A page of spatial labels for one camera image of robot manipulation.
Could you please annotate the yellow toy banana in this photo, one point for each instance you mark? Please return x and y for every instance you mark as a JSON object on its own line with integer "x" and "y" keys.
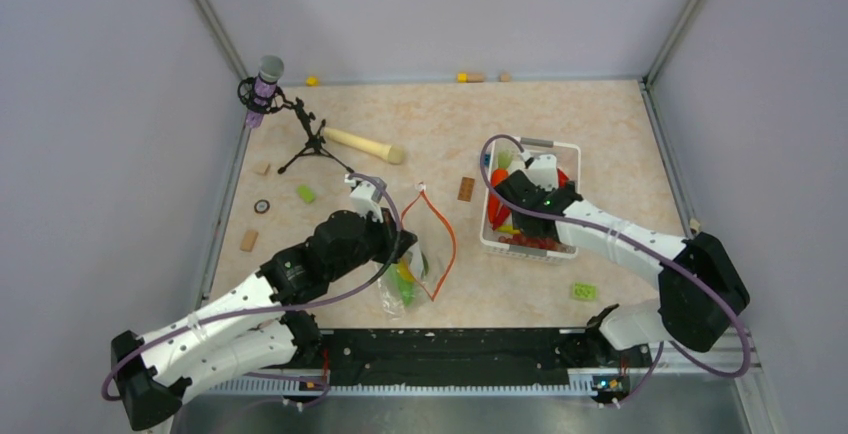
{"x": 507, "y": 229}

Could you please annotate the red toy chili pepper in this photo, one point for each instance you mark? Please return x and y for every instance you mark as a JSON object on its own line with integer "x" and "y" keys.
{"x": 500, "y": 217}

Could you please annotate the purple grey microphone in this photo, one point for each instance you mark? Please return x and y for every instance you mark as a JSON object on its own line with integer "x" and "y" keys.
{"x": 261, "y": 95}

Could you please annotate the tan wooden block left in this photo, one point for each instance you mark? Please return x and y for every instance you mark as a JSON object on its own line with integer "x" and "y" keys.
{"x": 249, "y": 240}

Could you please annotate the small beige wooden piece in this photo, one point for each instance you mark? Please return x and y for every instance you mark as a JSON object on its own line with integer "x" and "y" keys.
{"x": 261, "y": 169}

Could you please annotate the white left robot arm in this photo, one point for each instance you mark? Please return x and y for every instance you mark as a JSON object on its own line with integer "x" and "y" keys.
{"x": 264, "y": 321}

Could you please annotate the orange toy carrot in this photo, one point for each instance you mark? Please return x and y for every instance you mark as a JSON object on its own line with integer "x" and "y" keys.
{"x": 500, "y": 173}

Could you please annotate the clear zip bag orange zipper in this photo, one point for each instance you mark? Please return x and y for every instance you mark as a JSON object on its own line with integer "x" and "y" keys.
{"x": 431, "y": 259}

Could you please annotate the white perforated plastic basket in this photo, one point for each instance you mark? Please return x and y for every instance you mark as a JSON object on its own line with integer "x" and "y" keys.
{"x": 568, "y": 159}

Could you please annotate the yellow and wood peg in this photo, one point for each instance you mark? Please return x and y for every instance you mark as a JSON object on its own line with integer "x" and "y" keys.
{"x": 470, "y": 77}

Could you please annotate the red toy grapes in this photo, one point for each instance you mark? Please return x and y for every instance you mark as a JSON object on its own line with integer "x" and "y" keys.
{"x": 519, "y": 239}

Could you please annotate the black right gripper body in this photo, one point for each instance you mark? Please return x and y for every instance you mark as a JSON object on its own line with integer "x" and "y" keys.
{"x": 520, "y": 225}

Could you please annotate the wooden rolling pin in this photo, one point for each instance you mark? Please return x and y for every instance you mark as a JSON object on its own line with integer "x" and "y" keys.
{"x": 389, "y": 153}

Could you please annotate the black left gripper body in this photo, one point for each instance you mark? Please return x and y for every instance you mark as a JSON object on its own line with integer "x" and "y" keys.
{"x": 377, "y": 241}

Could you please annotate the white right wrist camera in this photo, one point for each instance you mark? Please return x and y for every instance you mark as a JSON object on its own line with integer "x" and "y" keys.
{"x": 542, "y": 170}

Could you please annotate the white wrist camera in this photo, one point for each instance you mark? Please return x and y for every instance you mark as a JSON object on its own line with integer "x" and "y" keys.
{"x": 366, "y": 195}
{"x": 542, "y": 170}

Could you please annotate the green toy cucumber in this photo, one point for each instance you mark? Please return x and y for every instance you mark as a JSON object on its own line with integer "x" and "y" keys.
{"x": 408, "y": 295}

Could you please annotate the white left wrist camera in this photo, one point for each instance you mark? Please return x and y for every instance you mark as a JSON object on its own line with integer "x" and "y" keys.
{"x": 366, "y": 195}

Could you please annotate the black microphone tripod stand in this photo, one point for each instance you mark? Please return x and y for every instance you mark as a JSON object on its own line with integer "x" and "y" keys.
{"x": 315, "y": 143}

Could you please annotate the green two-stud brick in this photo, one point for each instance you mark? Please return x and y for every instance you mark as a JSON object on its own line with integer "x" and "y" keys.
{"x": 584, "y": 292}

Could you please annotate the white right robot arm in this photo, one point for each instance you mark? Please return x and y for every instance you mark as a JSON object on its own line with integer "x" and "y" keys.
{"x": 700, "y": 294}

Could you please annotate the yellow green toy lemon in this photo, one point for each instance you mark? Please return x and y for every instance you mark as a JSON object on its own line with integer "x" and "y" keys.
{"x": 403, "y": 276}

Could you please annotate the brown toy brick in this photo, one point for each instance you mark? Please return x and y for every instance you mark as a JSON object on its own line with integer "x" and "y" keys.
{"x": 466, "y": 189}

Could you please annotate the small green block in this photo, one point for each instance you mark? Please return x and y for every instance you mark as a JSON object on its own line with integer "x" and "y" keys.
{"x": 305, "y": 193}

